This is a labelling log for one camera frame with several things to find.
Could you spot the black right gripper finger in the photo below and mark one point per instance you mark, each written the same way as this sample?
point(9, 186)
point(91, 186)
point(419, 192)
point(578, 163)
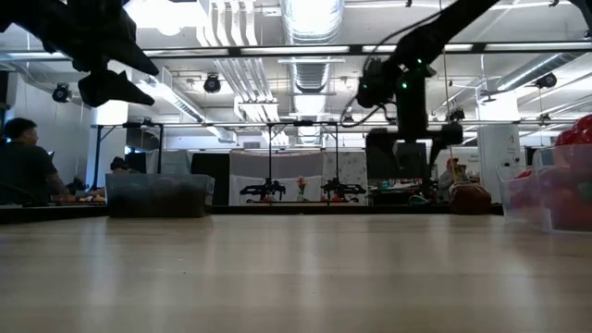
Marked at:
point(381, 159)
point(437, 150)

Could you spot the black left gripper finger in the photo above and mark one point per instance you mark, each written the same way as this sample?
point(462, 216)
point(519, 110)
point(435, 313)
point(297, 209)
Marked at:
point(134, 57)
point(111, 88)

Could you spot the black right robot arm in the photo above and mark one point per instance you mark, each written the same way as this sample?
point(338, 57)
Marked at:
point(430, 37)

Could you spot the person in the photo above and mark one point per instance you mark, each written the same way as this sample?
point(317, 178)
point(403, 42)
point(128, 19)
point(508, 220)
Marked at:
point(121, 165)
point(451, 178)
point(28, 171)

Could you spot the black ceiling spotlight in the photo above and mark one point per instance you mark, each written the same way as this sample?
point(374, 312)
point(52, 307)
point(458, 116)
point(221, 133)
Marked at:
point(212, 84)
point(546, 81)
point(61, 93)

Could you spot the white pillar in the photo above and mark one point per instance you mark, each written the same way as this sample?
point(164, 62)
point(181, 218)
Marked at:
point(498, 152)

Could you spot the flowers in vase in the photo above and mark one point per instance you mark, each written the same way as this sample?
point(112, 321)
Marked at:
point(301, 185)

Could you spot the white draped background table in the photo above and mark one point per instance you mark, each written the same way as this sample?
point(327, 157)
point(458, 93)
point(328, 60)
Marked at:
point(287, 168)

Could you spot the clear plastic bin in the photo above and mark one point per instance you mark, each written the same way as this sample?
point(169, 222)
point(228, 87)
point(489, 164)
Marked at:
point(532, 203)

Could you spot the grey plastic fruit bin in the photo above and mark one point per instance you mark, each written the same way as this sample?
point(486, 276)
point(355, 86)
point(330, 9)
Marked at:
point(157, 196)

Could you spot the long ceiling light strip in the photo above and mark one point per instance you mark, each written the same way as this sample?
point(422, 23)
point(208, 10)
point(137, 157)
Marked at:
point(296, 49)

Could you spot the red pepper with green stem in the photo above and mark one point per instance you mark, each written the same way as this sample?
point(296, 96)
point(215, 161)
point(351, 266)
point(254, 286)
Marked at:
point(578, 131)

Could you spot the black background rig frame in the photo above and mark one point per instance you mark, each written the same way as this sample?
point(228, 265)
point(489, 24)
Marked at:
point(270, 148)

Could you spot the black aluminium table frame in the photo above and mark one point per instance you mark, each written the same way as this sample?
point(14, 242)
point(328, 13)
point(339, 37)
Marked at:
point(277, 210)

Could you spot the silver ceiling air duct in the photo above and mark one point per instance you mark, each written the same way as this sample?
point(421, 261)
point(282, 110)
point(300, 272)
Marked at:
point(312, 28)

